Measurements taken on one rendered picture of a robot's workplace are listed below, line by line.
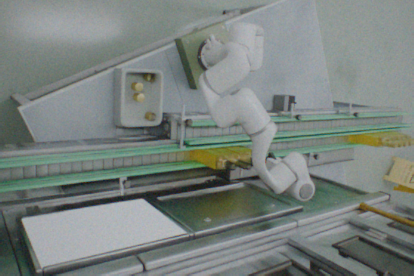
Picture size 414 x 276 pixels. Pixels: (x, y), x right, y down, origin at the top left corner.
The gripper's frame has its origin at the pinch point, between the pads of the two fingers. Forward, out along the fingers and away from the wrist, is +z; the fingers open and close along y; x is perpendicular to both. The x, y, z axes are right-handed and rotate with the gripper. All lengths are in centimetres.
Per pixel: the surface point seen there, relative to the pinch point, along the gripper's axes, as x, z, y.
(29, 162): 80, 0, 5
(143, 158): 41.8, 19.4, -0.1
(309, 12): -54, 59, 67
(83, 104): 64, 27, 20
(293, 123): -38, 41, 9
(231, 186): 5.9, 15.1, -12.7
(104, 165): 57, 15, -1
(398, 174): -269, 180, -76
